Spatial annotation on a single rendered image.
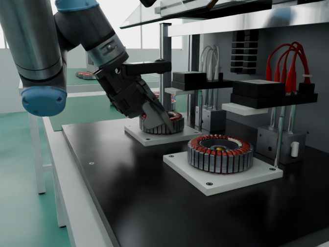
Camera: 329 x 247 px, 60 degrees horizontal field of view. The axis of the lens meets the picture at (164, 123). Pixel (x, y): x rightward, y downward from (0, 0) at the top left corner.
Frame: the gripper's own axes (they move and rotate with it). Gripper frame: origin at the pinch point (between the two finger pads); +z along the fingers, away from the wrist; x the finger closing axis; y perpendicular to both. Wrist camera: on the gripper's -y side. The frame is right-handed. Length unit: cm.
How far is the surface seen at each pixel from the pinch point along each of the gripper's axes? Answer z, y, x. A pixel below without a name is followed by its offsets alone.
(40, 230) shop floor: 51, 69, -93
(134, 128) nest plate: -2.1, 6.0, -3.9
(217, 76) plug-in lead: -2.0, -18.3, 1.8
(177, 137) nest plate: 1.3, 0.6, 7.5
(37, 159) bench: 30, 53, -136
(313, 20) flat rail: -14.1, -19.3, 32.3
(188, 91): -4.0, -9.0, 3.0
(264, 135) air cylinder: 4.8, -10.8, 22.3
